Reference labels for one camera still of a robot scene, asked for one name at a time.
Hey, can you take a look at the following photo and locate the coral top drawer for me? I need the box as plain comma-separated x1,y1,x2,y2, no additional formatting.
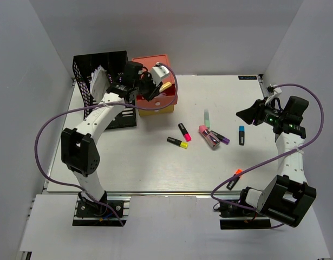
135,79,178,110

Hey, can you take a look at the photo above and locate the coral drawer cabinet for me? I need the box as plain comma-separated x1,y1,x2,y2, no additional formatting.
131,54,175,95

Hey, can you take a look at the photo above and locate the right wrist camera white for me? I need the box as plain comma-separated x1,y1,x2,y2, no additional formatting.
264,84,282,106

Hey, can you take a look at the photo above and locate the orange black highlighter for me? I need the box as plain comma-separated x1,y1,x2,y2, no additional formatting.
226,169,242,191

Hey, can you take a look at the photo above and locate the purple black highlighter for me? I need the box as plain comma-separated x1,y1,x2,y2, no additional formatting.
211,131,230,145

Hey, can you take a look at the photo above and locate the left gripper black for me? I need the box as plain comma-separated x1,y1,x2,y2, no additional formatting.
134,71,163,102

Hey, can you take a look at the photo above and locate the black mesh file organizer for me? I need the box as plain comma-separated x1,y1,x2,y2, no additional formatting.
73,51,143,135

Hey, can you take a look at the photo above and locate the pastel yellow highlighter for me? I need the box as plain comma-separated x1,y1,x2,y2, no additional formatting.
159,82,172,93

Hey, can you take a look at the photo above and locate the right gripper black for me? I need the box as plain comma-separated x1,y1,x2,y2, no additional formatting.
237,96,286,126

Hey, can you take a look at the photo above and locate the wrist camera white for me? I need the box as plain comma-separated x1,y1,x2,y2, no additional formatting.
149,62,170,86
264,84,282,106

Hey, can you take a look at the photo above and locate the pastel green highlighter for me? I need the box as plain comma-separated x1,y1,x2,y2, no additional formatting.
204,109,210,128

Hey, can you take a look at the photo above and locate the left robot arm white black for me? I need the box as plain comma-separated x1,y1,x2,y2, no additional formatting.
61,61,169,216

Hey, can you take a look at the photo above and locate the yellow black highlighter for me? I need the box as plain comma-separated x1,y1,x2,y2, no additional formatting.
167,136,188,149

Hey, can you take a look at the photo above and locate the yellow bottom drawer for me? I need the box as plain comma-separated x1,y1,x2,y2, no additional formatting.
138,105,175,117

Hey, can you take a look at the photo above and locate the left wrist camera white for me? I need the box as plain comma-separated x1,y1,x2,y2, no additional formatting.
149,62,170,86

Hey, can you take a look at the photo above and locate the pink black highlighter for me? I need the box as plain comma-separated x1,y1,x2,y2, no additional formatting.
178,123,192,142

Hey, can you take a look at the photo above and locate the blue black highlighter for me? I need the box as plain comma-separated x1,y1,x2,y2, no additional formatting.
238,125,245,146

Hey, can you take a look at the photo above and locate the white paper stack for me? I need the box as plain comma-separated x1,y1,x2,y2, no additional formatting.
90,66,110,106

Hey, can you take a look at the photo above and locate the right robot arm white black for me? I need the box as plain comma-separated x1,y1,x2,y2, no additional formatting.
236,96,317,228

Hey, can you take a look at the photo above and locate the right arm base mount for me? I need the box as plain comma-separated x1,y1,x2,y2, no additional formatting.
213,202,272,230

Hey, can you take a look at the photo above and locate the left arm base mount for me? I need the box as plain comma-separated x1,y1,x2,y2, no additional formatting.
72,192,130,227

